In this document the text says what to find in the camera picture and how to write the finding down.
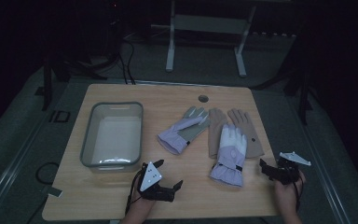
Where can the plain beige glove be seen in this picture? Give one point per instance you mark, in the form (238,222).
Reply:
(214,137)

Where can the person's left hand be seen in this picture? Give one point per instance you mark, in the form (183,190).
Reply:
(141,203)

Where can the round table grommet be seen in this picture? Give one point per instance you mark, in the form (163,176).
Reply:
(203,99)

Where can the grey plastic bin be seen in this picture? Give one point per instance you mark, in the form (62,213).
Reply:
(115,140)

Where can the white metal stand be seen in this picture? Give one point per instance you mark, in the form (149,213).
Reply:
(205,25)

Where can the black tripod stand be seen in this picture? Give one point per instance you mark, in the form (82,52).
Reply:
(74,65)

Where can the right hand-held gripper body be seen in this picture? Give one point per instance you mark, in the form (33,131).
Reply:
(287,169)

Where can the purple and grey glove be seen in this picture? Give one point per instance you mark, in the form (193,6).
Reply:
(180,133)

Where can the person's right hand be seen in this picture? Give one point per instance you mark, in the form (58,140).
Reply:
(287,194)

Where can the beige glove with dark dot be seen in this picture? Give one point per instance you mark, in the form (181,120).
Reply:
(255,150)

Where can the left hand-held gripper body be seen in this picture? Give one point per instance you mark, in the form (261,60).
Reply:
(150,179)

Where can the purple and white glove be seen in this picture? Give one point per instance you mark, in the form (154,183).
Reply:
(230,155)

